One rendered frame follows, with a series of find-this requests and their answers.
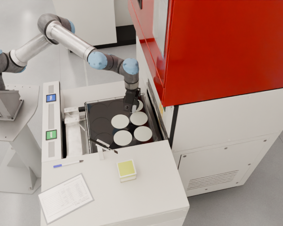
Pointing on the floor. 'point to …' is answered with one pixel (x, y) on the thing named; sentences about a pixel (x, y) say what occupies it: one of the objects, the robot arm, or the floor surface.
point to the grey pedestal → (20, 166)
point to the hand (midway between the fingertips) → (131, 112)
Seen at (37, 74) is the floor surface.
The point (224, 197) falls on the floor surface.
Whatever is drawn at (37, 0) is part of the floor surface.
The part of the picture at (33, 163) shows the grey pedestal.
